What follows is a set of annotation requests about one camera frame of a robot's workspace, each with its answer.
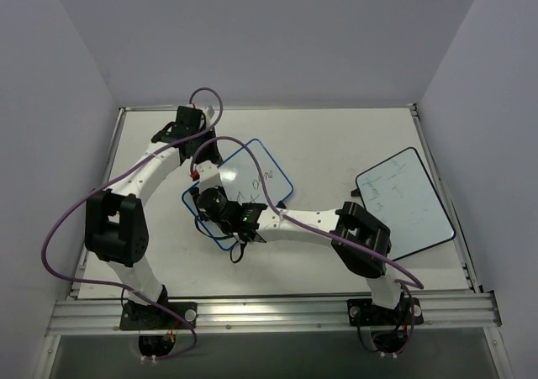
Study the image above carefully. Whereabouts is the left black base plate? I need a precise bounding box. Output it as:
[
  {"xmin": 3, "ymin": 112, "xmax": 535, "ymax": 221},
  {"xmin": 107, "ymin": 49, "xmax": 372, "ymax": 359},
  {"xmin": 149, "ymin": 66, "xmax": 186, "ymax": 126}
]
[{"xmin": 119, "ymin": 300, "xmax": 198, "ymax": 331}]

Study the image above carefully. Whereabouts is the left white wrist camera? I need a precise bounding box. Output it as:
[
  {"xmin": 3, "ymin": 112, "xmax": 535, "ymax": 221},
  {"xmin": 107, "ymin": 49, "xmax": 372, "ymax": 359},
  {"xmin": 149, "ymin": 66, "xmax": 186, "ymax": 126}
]
[{"xmin": 202, "ymin": 106, "xmax": 215, "ymax": 119}]

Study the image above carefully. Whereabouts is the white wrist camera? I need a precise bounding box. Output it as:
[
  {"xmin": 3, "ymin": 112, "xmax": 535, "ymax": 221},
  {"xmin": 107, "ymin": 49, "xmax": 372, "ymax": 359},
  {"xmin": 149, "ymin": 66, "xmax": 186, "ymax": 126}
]
[
  {"xmin": 202, "ymin": 106, "xmax": 215, "ymax": 119},
  {"xmin": 191, "ymin": 161, "xmax": 222, "ymax": 192}
]

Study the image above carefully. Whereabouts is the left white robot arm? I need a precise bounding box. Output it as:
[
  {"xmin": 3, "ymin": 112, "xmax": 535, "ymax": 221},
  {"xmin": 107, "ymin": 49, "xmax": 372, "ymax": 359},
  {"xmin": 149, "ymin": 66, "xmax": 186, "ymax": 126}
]
[{"xmin": 84, "ymin": 103, "xmax": 222, "ymax": 328}]

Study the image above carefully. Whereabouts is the blue framed whiteboard with writing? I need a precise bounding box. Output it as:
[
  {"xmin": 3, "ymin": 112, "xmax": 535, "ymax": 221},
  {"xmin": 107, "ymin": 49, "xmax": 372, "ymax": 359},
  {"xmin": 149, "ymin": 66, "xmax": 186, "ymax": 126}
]
[{"xmin": 182, "ymin": 139, "xmax": 294, "ymax": 251}]

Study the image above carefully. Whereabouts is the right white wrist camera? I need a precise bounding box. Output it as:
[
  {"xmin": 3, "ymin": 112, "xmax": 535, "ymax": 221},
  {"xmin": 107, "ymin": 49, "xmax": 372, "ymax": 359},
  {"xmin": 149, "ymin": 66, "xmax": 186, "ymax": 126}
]
[{"xmin": 191, "ymin": 161, "xmax": 222, "ymax": 192}]

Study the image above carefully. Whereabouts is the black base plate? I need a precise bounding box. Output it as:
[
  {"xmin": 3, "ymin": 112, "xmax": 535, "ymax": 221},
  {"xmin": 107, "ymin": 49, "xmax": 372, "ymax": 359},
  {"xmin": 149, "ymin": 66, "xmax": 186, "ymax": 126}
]
[
  {"xmin": 119, "ymin": 300, "xmax": 198, "ymax": 331},
  {"xmin": 346, "ymin": 297, "xmax": 424, "ymax": 327}
]

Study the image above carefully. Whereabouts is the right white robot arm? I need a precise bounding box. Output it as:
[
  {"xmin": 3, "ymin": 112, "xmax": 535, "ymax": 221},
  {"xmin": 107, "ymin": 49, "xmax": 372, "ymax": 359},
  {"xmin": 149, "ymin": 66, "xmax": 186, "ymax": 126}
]
[{"xmin": 189, "ymin": 187, "xmax": 404, "ymax": 323}]

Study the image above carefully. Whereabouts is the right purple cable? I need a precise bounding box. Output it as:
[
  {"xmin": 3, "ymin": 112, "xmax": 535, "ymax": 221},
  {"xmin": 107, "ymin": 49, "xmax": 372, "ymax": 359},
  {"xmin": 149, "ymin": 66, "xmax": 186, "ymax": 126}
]
[{"xmin": 190, "ymin": 135, "xmax": 425, "ymax": 357}]

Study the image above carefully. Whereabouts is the aluminium mounting rail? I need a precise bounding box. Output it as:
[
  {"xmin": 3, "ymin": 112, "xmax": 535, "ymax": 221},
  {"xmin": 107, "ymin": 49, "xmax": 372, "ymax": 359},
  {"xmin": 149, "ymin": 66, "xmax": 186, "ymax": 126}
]
[{"xmin": 46, "ymin": 291, "xmax": 501, "ymax": 335}]

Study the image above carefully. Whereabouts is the purple cable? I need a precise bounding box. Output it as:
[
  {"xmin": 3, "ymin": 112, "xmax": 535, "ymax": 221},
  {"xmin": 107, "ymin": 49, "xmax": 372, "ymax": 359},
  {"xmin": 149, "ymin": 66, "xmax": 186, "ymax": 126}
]
[
  {"xmin": 190, "ymin": 135, "xmax": 425, "ymax": 357},
  {"xmin": 40, "ymin": 87, "xmax": 224, "ymax": 360}
]

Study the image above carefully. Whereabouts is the black framed whiteboard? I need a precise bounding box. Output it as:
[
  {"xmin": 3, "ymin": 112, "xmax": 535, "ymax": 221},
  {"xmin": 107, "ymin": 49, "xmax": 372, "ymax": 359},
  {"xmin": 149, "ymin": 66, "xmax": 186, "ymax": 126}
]
[{"xmin": 356, "ymin": 147, "xmax": 456, "ymax": 261}]

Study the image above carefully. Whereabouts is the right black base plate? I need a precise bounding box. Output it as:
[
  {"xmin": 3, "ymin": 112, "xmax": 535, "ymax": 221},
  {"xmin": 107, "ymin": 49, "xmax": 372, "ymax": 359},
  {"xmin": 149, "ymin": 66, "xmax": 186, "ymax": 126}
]
[{"xmin": 346, "ymin": 297, "xmax": 424, "ymax": 327}]

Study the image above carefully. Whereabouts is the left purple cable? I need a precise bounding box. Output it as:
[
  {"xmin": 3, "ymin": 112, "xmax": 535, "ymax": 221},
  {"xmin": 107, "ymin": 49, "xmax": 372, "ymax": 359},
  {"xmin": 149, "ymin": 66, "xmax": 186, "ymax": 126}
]
[{"xmin": 40, "ymin": 87, "xmax": 224, "ymax": 360}]

